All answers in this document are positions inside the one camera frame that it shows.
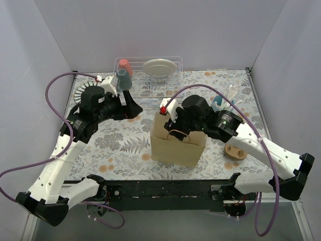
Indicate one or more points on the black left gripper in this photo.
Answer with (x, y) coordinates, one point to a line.
(122, 107)

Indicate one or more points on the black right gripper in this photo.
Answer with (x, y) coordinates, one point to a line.
(174, 124)

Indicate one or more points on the brown paper bag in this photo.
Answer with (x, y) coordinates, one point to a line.
(168, 149)

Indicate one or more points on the brown cardboard cup carriers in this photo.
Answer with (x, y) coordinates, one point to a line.
(235, 153)

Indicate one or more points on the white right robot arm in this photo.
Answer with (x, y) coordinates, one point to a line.
(195, 115)

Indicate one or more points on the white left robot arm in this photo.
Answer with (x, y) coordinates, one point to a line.
(45, 199)

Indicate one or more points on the dark green mug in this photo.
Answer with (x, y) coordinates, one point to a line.
(124, 81)

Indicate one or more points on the pink cup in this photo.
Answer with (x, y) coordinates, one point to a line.
(124, 64)

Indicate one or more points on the floral table mat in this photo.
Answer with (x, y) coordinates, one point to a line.
(121, 150)

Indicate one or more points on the cream ceramic plate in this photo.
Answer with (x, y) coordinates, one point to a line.
(159, 67)

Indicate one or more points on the blue cup holder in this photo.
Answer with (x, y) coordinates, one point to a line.
(219, 103)

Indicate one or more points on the striped black white plate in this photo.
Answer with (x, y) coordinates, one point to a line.
(81, 89)

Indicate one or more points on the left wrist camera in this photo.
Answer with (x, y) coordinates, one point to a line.
(108, 84)

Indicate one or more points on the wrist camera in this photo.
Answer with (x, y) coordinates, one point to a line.
(170, 109)
(108, 84)

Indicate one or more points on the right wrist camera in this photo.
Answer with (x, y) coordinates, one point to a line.
(170, 109)

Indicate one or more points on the white wire dish rack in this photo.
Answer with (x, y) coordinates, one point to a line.
(148, 91)

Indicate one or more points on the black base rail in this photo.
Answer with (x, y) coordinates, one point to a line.
(168, 194)

